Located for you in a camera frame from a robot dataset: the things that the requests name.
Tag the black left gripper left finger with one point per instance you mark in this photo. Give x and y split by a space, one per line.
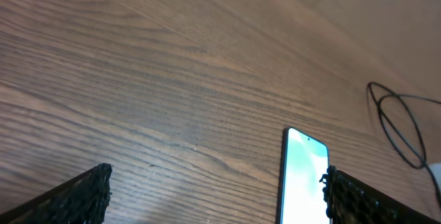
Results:
83 199

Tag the blue Samsung Galaxy smartphone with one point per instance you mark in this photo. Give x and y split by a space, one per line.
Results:
304 160

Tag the white charger plug adapter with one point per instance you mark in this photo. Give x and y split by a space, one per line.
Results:
436 171

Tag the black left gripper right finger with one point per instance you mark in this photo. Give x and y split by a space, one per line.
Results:
350 201

